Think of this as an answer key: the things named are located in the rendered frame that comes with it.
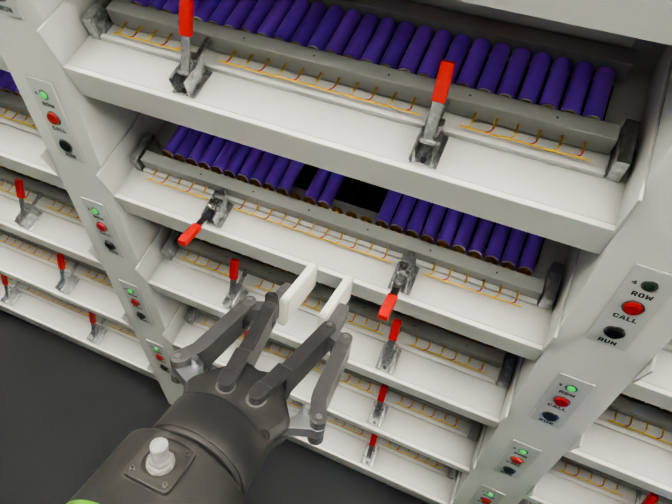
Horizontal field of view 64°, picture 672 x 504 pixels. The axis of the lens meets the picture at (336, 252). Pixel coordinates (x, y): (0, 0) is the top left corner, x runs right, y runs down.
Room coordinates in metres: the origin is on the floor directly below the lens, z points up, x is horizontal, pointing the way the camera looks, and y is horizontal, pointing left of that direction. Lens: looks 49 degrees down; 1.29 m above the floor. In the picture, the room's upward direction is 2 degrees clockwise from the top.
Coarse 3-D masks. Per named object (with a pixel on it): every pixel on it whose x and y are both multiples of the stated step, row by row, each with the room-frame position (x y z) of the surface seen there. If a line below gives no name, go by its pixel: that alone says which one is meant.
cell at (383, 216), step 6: (390, 192) 0.52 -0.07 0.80; (396, 192) 0.52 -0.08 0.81; (390, 198) 0.51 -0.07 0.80; (396, 198) 0.51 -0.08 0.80; (384, 204) 0.51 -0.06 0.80; (390, 204) 0.50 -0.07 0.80; (396, 204) 0.51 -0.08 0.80; (384, 210) 0.50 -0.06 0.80; (390, 210) 0.50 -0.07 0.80; (378, 216) 0.49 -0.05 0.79; (384, 216) 0.49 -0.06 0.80; (390, 216) 0.49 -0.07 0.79; (384, 222) 0.48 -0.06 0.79
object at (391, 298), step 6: (402, 276) 0.40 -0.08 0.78; (396, 282) 0.39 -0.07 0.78; (402, 282) 0.39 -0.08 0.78; (396, 288) 0.38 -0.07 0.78; (390, 294) 0.37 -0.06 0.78; (396, 294) 0.38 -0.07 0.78; (384, 300) 0.36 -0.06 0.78; (390, 300) 0.36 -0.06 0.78; (396, 300) 0.37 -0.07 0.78; (384, 306) 0.35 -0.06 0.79; (390, 306) 0.36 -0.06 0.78; (384, 312) 0.35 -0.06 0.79; (390, 312) 0.35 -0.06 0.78; (384, 318) 0.34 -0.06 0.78
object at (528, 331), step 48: (144, 144) 0.61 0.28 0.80; (144, 192) 0.55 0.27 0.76; (192, 192) 0.55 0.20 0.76; (240, 240) 0.48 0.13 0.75; (288, 240) 0.47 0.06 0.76; (336, 240) 0.47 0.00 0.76; (336, 288) 0.43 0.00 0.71; (384, 288) 0.40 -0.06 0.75; (432, 288) 0.40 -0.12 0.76; (480, 288) 0.40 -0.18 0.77; (480, 336) 0.36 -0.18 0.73; (528, 336) 0.34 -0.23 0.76
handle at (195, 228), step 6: (210, 210) 0.50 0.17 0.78; (204, 216) 0.49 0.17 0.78; (210, 216) 0.49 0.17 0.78; (198, 222) 0.48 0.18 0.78; (204, 222) 0.48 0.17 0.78; (192, 228) 0.47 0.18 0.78; (198, 228) 0.47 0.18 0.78; (186, 234) 0.45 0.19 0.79; (192, 234) 0.45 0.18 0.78; (180, 240) 0.44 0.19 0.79; (186, 240) 0.44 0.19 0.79
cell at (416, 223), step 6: (420, 204) 0.50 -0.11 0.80; (426, 204) 0.50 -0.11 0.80; (414, 210) 0.50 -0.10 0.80; (420, 210) 0.49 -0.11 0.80; (426, 210) 0.50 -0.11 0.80; (414, 216) 0.49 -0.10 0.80; (420, 216) 0.49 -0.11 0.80; (426, 216) 0.49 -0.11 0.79; (414, 222) 0.48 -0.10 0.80; (420, 222) 0.48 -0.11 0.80; (408, 228) 0.47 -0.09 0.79; (414, 228) 0.47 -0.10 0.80; (420, 228) 0.47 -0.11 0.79
